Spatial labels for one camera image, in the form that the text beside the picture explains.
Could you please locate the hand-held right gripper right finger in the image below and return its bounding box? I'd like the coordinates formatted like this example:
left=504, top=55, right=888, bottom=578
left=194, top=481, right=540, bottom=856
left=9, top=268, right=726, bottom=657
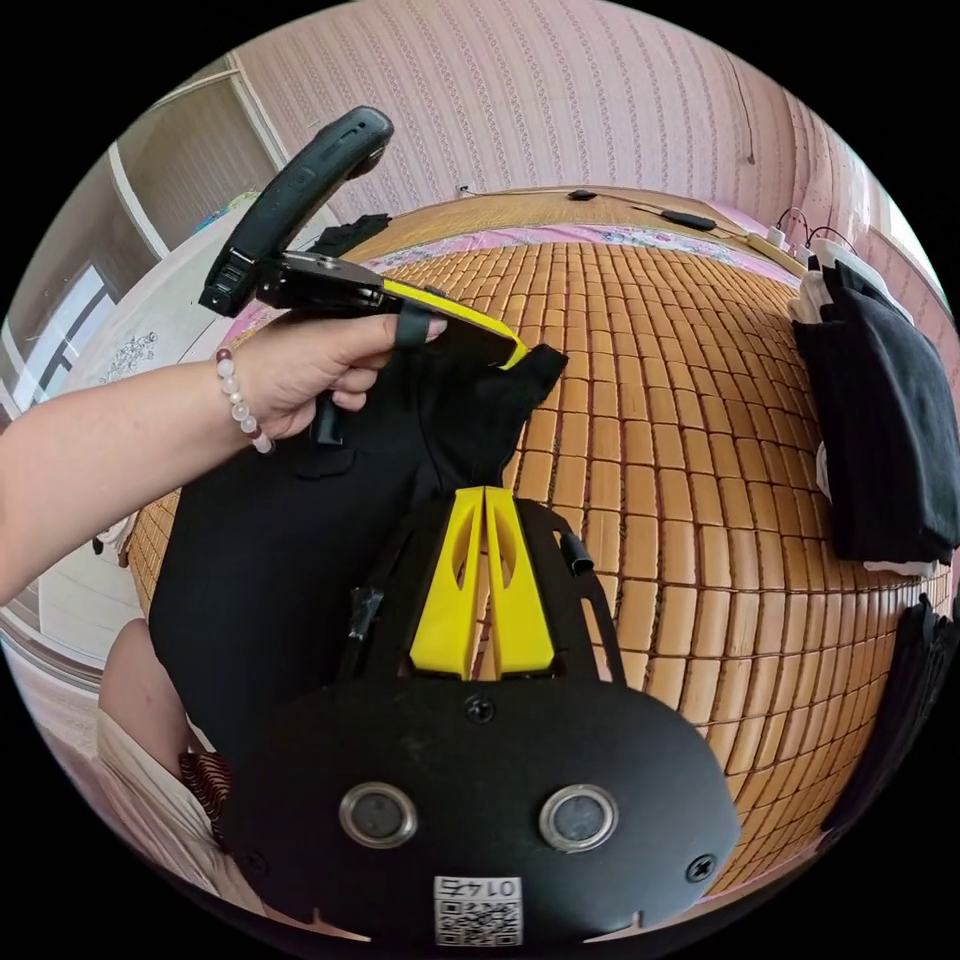
left=486, top=486, right=557, bottom=681

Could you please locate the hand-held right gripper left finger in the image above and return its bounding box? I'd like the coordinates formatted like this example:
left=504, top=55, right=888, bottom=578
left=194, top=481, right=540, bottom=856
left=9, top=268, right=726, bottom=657
left=409, top=486, right=488, bottom=681

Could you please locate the black short sleeve shirt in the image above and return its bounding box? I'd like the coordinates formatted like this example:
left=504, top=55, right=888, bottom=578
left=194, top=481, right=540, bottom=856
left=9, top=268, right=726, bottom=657
left=148, top=329, right=570, bottom=760

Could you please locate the person's left forearm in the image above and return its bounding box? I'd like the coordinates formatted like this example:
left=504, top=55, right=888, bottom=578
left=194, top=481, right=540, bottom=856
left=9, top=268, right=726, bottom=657
left=0, top=346, right=276, bottom=606

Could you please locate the person's left hand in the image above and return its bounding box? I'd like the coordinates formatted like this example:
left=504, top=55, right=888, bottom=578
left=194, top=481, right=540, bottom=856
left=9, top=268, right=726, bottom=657
left=223, top=311, right=451, bottom=444

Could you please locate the small black garment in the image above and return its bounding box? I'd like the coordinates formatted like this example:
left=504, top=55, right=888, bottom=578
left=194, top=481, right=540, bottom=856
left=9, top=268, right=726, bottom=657
left=307, top=212, right=393, bottom=258

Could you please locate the bed with woven mat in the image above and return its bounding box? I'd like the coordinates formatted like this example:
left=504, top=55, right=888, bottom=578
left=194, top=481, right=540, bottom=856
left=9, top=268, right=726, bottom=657
left=123, top=187, right=955, bottom=895

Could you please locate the window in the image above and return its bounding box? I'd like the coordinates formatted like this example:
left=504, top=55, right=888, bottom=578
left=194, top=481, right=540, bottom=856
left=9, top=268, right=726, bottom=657
left=0, top=260, right=115, bottom=423

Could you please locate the person's body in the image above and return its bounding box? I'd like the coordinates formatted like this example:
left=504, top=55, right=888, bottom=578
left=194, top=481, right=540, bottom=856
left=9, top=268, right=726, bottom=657
left=95, top=617, right=261, bottom=921

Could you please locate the pile of clothes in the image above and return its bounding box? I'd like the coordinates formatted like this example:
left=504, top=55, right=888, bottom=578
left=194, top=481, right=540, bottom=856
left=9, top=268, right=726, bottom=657
left=785, top=257, right=960, bottom=577

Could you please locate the white power strip with cables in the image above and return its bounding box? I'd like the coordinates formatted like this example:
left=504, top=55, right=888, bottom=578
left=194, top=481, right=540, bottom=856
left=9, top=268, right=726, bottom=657
left=742, top=203, right=860, bottom=273

